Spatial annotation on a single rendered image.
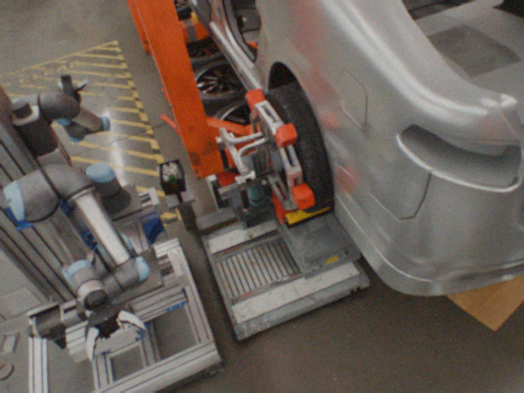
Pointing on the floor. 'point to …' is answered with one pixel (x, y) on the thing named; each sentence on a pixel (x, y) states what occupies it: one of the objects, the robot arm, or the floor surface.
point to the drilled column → (188, 217)
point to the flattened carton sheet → (492, 301)
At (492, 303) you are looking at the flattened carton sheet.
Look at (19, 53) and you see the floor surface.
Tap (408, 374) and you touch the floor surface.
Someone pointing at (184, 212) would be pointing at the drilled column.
